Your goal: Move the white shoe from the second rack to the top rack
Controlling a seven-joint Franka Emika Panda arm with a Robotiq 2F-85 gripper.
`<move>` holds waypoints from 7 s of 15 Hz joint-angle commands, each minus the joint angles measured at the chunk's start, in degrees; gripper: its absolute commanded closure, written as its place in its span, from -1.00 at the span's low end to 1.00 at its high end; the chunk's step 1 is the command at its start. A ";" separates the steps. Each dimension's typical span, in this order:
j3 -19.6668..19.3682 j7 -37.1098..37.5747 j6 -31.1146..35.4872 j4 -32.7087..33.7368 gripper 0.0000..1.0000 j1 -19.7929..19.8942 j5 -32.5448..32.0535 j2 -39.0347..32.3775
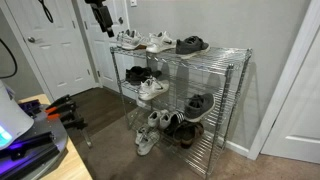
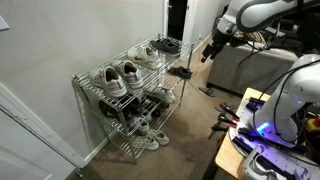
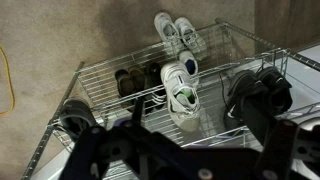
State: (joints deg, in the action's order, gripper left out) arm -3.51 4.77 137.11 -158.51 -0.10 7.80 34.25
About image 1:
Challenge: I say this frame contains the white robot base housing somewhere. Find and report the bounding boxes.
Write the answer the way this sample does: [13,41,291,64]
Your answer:
[0,79,35,150]

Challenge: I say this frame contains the black hanging cable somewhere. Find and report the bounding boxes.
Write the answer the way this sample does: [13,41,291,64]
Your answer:
[0,38,18,80]

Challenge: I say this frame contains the white door with wide frame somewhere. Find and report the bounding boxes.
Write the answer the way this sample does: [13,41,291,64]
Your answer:
[247,0,320,165]

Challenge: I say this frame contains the black clamp orange handle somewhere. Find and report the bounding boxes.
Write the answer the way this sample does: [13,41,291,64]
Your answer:
[44,94,78,116]
[46,110,89,131]

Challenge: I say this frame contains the small white sneaker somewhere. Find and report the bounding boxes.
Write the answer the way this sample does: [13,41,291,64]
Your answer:
[147,109,163,128]
[158,109,173,131]

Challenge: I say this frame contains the gray round base plate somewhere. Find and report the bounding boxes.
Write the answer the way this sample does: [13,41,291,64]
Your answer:
[0,104,70,180]

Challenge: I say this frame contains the black shoe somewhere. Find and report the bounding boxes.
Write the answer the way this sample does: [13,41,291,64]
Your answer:
[125,65,163,86]

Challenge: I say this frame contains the black aluminum rail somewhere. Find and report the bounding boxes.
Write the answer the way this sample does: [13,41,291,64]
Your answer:
[0,144,61,180]
[0,131,56,162]

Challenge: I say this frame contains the dark gray sneaker white sole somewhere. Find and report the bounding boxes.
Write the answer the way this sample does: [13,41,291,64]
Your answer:
[175,35,211,60]
[184,92,215,123]

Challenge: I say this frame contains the black striped slide sandal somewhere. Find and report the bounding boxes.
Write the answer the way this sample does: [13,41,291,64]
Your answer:
[164,111,185,136]

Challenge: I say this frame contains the chrome wire shoe rack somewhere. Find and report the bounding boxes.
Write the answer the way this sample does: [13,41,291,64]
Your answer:
[109,45,253,178]

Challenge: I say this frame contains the white sneaker with black swoosh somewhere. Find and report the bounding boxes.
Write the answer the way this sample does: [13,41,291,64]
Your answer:
[145,30,177,54]
[137,76,170,102]

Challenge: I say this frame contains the light gray worn sneaker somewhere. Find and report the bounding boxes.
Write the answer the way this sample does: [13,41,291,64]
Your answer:
[134,124,151,145]
[136,129,161,157]

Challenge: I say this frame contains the white panel door dark knob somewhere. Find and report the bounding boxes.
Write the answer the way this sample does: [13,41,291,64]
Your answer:
[76,0,148,101]

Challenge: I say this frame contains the white panel door silver knob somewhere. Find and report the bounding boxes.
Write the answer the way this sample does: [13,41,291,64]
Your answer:
[4,0,98,101]

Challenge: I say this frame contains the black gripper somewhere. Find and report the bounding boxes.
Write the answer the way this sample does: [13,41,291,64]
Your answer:
[91,3,116,38]

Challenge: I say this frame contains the purple bracket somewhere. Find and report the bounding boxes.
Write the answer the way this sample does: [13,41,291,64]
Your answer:
[18,99,43,118]

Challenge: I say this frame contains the white and gray sneaker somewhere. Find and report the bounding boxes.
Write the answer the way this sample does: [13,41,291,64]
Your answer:
[115,30,125,48]
[121,29,150,51]

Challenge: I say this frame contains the white baseboard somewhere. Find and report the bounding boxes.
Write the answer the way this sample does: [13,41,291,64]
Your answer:
[225,140,251,158]

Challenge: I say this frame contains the brown leather shoe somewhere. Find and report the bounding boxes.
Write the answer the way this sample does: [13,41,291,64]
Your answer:
[180,122,205,150]
[172,120,193,144]

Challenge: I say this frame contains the silver clamp bar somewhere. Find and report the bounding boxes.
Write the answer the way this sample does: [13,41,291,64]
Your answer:
[79,127,94,150]

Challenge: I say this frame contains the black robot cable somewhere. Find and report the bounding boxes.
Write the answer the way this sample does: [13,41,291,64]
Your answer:
[37,0,55,24]

